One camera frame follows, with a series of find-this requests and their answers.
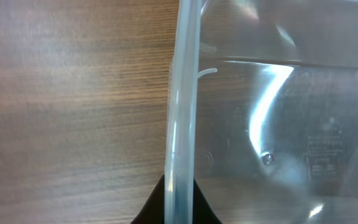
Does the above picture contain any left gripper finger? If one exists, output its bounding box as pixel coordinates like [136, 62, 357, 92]
[131, 175, 222, 224]

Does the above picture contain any clear plastic container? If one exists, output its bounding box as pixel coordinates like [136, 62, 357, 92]
[165, 0, 358, 223]

